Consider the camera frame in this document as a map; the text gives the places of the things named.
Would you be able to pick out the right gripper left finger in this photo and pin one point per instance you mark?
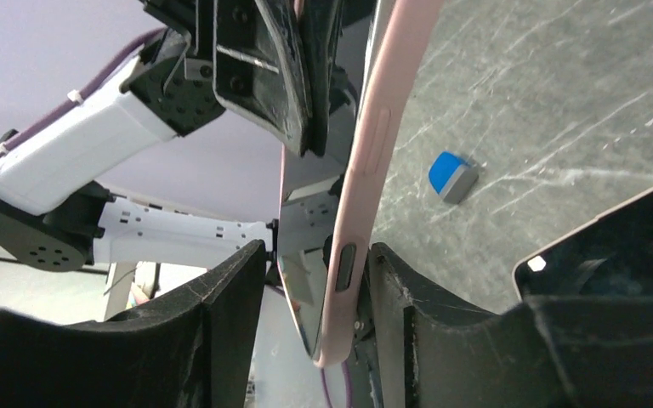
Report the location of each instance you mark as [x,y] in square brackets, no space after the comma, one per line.
[191,347]

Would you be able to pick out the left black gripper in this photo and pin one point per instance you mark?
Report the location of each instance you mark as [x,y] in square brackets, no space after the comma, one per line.
[259,69]

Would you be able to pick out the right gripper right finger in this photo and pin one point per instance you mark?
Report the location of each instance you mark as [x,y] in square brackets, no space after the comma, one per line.
[438,350]

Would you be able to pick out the pink phone case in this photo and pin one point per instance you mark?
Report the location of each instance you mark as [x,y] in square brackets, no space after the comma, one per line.
[400,35]

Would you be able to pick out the black smartphone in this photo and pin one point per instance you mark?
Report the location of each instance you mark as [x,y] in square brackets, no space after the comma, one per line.
[608,253]

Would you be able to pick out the beige phone case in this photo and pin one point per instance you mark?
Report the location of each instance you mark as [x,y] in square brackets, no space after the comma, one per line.
[597,217]

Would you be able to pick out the blue grey small cylinder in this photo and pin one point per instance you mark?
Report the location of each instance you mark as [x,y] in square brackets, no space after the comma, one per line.
[452,177]

